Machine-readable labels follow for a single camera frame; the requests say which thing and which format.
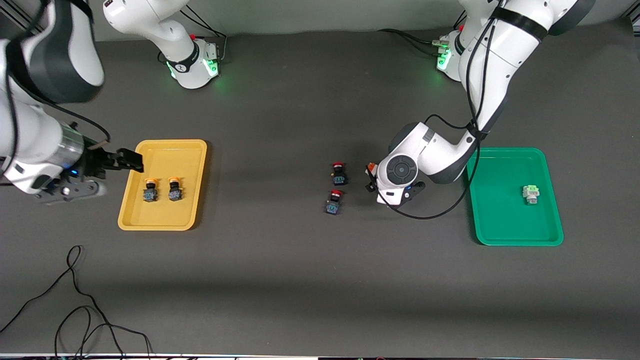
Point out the red cap push button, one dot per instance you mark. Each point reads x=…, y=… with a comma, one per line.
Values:
x=339, y=179
x=333, y=206

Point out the green plastic tray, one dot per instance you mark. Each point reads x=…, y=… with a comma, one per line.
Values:
x=505, y=220

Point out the grey aluminium rail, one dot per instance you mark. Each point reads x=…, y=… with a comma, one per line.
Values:
x=634, y=19

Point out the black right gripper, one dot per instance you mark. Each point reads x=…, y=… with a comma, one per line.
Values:
x=94, y=161

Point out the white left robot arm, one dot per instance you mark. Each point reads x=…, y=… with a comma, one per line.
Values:
x=495, y=65

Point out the yellow cap push button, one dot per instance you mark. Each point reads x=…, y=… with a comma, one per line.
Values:
x=175, y=194
x=150, y=195

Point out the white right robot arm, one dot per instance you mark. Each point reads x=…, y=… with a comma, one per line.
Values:
x=45, y=135

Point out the dark grey table mat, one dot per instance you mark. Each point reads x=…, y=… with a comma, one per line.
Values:
x=320, y=280

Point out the yellow plastic tray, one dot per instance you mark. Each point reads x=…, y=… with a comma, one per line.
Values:
x=165, y=215

